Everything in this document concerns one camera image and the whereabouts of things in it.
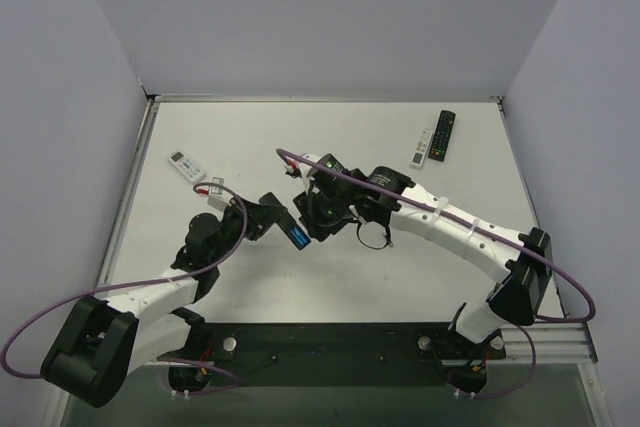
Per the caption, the blue AAA battery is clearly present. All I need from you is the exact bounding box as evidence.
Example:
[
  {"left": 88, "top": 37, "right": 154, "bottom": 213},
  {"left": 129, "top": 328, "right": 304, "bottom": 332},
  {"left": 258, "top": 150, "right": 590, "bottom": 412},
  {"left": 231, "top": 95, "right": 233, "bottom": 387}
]
[{"left": 289, "top": 227, "right": 311, "bottom": 250}]

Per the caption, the black remote control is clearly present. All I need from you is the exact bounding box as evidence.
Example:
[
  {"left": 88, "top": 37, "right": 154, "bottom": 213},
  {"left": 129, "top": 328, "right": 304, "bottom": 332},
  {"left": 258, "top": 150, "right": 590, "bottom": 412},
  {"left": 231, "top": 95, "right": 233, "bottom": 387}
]
[{"left": 266, "top": 207, "right": 305, "bottom": 247}]

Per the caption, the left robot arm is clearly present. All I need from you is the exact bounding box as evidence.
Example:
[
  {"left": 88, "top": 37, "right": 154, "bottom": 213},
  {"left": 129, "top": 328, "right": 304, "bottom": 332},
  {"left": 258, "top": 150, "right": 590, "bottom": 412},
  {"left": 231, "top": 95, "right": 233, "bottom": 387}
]
[{"left": 40, "top": 193, "right": 309, "bottom": 407}]

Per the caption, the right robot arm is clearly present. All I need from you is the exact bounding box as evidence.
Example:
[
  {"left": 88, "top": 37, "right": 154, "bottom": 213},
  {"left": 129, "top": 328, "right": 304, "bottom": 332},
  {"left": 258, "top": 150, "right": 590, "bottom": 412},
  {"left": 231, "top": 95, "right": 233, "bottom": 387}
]
[{"left": 285, "top": 154, "right": 551, "bottom": 344}]

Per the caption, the slim white remote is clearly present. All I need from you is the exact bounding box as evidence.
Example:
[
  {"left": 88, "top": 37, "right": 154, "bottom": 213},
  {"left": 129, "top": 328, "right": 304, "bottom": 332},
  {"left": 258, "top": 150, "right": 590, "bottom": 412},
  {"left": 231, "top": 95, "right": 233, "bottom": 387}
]
[{"left": 409, "top": 128, "right": 433, "bottom": 169}]

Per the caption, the white AC remote left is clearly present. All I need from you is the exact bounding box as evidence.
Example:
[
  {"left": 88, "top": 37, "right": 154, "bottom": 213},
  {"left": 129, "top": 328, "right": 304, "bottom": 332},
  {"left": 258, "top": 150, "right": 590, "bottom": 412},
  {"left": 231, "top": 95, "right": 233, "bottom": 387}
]
[{"left": 167, "top": 150, "right": 206, "bottom": 185}]

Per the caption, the black TV remote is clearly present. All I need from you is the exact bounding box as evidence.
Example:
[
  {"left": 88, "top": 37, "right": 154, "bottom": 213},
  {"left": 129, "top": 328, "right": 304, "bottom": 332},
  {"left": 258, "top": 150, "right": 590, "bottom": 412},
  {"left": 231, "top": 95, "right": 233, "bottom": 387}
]
[{"left": 428, "top": 110, "right": 456, "bottom": 162}]

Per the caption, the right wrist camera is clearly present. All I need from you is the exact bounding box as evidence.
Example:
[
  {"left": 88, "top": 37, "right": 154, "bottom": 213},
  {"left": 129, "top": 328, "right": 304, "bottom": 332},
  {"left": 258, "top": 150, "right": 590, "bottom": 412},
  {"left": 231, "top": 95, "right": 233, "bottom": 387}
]
[{"left": 285, "top": 153, "right": 321, "bottom": 190}]

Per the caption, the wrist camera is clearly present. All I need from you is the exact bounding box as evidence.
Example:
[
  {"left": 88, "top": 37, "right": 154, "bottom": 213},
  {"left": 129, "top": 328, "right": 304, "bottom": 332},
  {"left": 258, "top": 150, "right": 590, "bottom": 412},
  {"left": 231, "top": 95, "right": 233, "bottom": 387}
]
[
  {"left": 196, "top": 177, "right": 228, "bottom": 212},
  {"left": 285, "top": 153, "right": 321, "bottom": 190}
]

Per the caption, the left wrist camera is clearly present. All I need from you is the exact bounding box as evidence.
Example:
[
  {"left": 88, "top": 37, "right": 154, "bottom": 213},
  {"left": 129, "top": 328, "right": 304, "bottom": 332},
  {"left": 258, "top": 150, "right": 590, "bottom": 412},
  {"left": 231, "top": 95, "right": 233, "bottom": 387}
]
[{"left": 196, "top": 177, "right": 228, "bottom": 212}]

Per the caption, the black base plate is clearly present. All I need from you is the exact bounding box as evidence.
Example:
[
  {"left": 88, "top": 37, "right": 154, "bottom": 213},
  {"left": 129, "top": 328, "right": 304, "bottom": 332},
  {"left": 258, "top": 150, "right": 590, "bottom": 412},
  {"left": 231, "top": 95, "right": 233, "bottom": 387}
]
[{"left": 168, "top": 322, "right": 506, "bottom": 393}]

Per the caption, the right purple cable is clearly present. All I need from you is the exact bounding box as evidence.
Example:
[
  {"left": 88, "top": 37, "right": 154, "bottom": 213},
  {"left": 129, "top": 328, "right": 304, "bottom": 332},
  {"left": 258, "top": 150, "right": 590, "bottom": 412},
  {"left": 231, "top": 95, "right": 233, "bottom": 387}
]
[{"left": 275, "top": 148, "right": 599, "bottom": 398}]

